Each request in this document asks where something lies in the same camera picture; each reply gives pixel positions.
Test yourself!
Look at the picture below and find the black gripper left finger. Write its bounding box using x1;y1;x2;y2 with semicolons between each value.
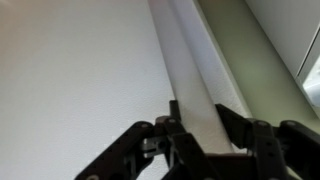
74;100;217;180

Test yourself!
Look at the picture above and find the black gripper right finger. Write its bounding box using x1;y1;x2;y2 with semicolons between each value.
216;104;320;180

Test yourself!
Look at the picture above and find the white bottom fridge door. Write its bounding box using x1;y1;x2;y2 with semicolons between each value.
0;0;253;180

